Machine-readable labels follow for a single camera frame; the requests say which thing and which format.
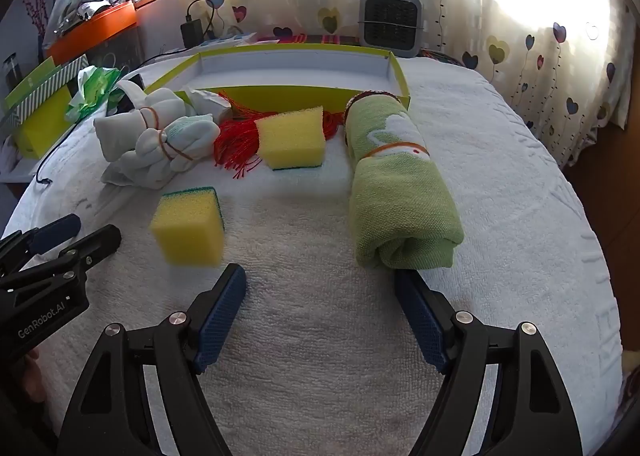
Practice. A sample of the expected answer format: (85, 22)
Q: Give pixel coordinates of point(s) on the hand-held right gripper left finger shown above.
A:
(220, 317)

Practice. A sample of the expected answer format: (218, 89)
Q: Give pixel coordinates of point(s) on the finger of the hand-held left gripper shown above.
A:
(100, 243)
(55, 233)

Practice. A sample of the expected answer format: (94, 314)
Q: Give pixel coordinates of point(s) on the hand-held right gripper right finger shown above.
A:
(421, 322)

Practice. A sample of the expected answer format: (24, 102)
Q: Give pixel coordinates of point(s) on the yellow sponge with green pad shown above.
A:
(290, 139)
(187, 231)

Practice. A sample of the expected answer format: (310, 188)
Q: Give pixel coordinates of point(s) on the white sock bundle mint cuff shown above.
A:
(150, 161)

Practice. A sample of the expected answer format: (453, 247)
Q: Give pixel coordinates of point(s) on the white sock bundle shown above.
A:
(125, 129)

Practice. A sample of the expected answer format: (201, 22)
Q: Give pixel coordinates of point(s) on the green towel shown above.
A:
(400, 196)

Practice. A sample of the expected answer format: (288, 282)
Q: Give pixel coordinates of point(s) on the white cloth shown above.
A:
(205, 104)

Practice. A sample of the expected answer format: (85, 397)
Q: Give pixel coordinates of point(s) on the yellow-green shallow cardboard box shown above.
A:
(280, 97)

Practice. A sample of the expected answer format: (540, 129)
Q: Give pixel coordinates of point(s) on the green striped gift box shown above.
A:
(40, 101)

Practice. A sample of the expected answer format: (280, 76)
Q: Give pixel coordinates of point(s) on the green plastic bag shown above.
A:
(95, 89)

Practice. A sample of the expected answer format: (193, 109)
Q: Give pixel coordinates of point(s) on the black phone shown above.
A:
(132, 92)

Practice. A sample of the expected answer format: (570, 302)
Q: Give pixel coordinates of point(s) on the dark glass jar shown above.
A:
(9, 71)

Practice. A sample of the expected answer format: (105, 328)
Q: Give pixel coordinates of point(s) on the black power adapter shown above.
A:
(191, 33)

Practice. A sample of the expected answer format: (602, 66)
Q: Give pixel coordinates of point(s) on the pile of plastic bags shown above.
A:
(80, 1)

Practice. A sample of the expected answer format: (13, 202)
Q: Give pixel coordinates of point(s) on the white power strip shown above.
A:
(225, 40)

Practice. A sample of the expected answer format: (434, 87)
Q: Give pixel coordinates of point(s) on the plaid blanket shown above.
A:
(310, 39)

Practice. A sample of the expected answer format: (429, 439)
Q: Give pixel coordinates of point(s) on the grey portable fan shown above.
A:
(391, 21)

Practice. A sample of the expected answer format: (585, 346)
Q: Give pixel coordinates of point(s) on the heart print curtain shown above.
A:
(525, 36)

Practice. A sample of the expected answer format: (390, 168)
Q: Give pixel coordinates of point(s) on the pink branch wall decal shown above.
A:
(36, 1)

